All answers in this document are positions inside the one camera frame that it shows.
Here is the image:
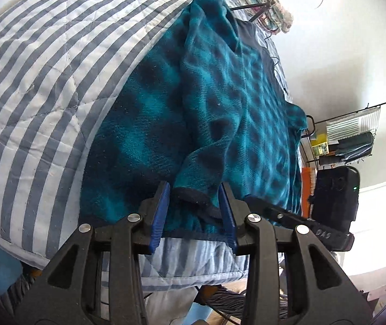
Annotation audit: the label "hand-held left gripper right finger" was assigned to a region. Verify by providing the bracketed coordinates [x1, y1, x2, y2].
[217, 181, 374, 325]

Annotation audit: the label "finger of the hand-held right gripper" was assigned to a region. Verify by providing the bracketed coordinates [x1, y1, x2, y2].
[246, 196, 313, 228]

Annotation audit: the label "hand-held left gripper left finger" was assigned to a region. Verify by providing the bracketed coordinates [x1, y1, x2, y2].
[12, 180, 171, 325]

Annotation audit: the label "teal plaid fleece jacket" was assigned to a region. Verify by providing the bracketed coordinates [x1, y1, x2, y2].
[78, 0, 309, 239]

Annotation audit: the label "dark folded clothes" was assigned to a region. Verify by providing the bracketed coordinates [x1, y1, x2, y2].
[318, 131, 374, 166]

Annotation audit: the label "orange box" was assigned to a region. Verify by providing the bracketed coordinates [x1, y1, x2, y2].
[301, 167, 317, 219]

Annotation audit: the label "bright window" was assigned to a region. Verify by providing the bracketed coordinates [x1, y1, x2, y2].
[342, 181, 386, 278]

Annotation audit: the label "yellow box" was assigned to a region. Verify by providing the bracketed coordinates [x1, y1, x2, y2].
[310, 134, 329, 156]

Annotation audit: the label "white ribbed folded cloth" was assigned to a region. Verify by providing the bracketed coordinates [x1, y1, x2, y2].
[325, 108, 381, 141]

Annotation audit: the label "blue white striped quilt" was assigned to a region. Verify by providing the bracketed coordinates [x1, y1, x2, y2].
[0, 0, 305, 292]

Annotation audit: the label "floral pillow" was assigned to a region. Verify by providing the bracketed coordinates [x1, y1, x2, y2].
[213, 0, 295, 34]

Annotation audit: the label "black wire rack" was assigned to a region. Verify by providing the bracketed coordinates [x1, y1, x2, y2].
[299, 101, 386, 168]

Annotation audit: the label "black cable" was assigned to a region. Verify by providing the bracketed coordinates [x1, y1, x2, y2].
[264, 30, 293, 104]

